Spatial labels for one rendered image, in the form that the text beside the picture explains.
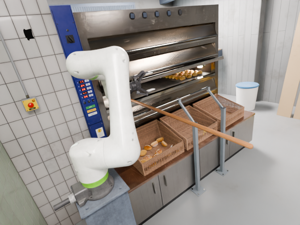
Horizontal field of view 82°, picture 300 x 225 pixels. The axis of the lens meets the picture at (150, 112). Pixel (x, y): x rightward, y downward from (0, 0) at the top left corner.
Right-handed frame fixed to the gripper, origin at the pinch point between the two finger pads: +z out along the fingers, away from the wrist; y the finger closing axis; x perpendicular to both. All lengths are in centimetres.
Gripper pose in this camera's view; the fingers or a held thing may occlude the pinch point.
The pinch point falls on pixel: (152, 81)
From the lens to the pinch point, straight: 142.5
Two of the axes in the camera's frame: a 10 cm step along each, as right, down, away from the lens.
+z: 8.1, -3.3, 4.8
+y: 1.4, 9.1, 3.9
